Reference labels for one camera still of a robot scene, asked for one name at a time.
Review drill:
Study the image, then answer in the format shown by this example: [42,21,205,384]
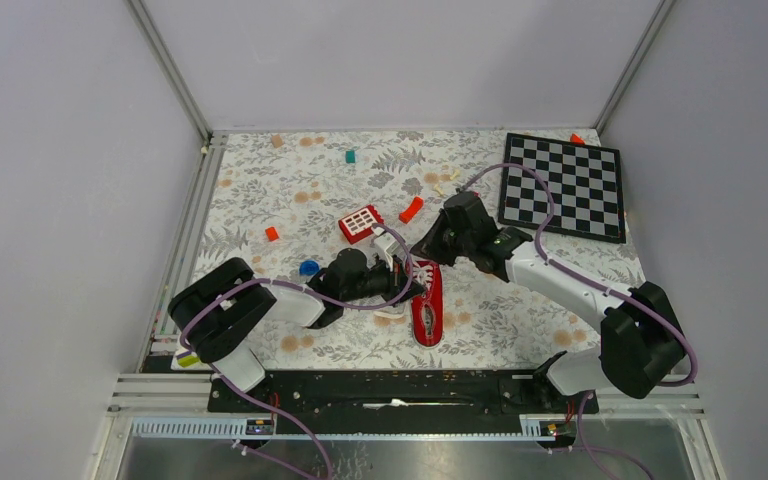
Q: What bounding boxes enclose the yellow green block stack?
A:
[171,352,202,370]

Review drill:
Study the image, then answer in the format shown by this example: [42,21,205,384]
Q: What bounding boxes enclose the floral patterned table mat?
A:
[188,129,670,372]

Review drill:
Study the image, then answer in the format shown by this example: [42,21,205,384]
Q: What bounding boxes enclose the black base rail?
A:
[207,369,599,435]

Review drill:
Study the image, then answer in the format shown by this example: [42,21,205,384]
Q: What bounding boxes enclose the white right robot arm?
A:
[411,191,689,412]

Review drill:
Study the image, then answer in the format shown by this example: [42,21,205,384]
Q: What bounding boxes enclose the red canvas sneaker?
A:
[411,260,443,347]

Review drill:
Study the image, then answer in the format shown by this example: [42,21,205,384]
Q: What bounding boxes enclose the orange red curved block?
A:
[398,196,424,224]

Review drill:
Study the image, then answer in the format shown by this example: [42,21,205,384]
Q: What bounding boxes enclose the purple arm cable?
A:
[178,223,418,480]
[460,162,700,480]

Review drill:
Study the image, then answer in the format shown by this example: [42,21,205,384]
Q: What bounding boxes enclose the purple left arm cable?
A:
[178,223,418,480]

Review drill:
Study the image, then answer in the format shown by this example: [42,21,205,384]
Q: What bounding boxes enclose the small orange cube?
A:
[265,227,280,242]

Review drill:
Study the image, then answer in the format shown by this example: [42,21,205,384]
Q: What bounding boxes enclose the blue plastic toy piece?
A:
[299,260,321,277]

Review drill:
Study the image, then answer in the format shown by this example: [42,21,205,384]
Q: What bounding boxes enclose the black grey chessboard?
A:
[497,133,627,244]

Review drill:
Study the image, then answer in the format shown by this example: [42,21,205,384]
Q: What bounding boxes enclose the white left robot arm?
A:
[167,228,425,411]

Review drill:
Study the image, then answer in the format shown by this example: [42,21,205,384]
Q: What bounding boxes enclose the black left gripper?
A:
[342,254,426,308]

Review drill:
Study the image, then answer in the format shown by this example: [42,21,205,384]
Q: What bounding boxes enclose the red white window brick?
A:
[338,205,383,245]

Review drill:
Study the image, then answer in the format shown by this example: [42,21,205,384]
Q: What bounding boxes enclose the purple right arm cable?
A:
[460,162,700,480]

